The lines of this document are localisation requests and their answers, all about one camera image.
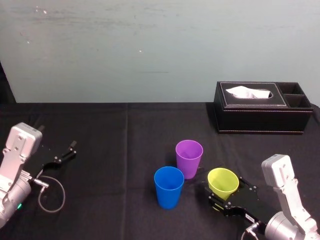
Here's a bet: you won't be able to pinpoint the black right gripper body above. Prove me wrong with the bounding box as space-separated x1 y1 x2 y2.
227 190 276 225

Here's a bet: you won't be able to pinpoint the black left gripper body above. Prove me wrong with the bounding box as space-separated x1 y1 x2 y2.
23 144 55 178

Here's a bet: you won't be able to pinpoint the yellow-green plastic cup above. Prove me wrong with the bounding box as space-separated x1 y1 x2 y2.
207 167 240 201

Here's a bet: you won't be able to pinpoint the black table cloth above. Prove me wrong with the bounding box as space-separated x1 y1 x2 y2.
0 101 320 240

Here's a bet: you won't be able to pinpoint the blue plastic cup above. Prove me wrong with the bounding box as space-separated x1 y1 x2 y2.
153 166 185 210

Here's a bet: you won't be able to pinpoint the purple plastic cup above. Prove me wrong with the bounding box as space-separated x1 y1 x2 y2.
175 139 204 180

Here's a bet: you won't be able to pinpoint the dark panel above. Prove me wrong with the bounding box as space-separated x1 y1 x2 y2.
0 61 17 104

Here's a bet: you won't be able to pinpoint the black leather tissue box organizer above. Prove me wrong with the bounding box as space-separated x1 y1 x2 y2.
213 80 315 135

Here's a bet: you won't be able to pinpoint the white tissue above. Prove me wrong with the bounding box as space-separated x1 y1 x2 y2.
224 85 271 100

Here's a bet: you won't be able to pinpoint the thin dark right gripper cable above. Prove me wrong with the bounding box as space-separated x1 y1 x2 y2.
240 220 267 240

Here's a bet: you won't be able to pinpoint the thin dark gripper cable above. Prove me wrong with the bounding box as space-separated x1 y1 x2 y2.
30 174 67 214
240 220 267 240

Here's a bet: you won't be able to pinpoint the thin dark left gripper cable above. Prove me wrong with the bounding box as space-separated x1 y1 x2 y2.
30 174 67 214

